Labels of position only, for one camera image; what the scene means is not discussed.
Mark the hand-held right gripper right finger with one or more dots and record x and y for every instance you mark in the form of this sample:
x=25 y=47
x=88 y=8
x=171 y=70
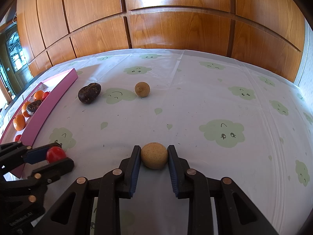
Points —
x=172 y=176

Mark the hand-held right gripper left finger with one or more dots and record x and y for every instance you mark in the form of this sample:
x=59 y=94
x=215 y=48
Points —
x=135 y=176

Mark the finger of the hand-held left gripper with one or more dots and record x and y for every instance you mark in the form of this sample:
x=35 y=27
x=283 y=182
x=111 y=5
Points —
x=58 y=167
x=36 y=155

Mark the tan round longan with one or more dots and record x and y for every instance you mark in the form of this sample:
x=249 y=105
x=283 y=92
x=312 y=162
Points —
x=154 y=155
x=142 y=89

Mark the large orange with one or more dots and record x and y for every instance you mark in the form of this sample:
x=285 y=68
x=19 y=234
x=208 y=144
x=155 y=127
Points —
x=19 y=123

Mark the dark brown wrinkled fruit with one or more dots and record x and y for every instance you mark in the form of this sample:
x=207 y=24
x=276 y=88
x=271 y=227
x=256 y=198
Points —
x=34 y=107
x=89 y=93

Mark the pink shallow tray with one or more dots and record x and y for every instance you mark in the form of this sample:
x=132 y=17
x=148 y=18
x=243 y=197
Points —
x=49 y=107

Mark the red tomato with stem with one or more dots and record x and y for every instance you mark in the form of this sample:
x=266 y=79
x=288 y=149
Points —
x=45 y=95

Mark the small orange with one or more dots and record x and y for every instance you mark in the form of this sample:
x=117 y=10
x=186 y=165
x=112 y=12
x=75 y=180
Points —
x=38 y=95

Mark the white cloud-print tablecloth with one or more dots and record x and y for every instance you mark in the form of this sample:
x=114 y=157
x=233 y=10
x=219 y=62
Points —
x=195 y=117

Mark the glass door with wooden frame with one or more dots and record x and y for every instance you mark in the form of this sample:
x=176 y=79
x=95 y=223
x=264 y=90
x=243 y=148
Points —
x=17 y=53

